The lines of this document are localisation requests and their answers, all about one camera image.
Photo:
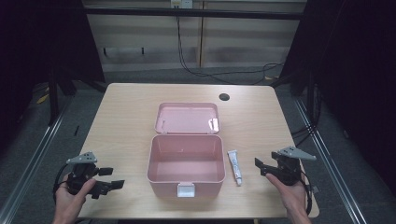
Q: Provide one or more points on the pink plastic storage box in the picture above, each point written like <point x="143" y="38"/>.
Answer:
<point x="186" y="161"/>

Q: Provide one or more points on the person's right hand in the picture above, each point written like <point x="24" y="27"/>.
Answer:
<point x="292" y="197"/>

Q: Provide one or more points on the black curtain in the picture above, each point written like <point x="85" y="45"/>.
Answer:
<point x="355" y="77"/>
<point x="37" y="46"/>

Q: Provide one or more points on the white wall outlet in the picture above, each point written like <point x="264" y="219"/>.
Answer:
<point x="182" y="3"/>

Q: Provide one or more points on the black horizontal metal bar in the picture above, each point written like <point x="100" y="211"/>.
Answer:
<point x="193" y="13"/>

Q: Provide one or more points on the person's left hand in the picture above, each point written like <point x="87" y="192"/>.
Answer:
<point x="67" y="203"/>

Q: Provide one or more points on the white ointment tube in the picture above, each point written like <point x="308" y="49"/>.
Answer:
<point x="235" y="165"/>

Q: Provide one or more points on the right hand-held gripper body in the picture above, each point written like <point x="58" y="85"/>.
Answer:
<point x="289" y="168"/>

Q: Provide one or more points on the metal floor rail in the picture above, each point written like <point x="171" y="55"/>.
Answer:
<point x="34" y="155"/>
<point x="330" y="155"/>

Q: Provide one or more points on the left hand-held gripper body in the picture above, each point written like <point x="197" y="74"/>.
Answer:
<point x="81" y="169"/>

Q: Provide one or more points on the black metal stand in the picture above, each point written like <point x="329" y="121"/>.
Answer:
<point x="53" y="96"/>

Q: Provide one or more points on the small black floor piece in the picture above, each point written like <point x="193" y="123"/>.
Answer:
<point x="76" y="130"/>

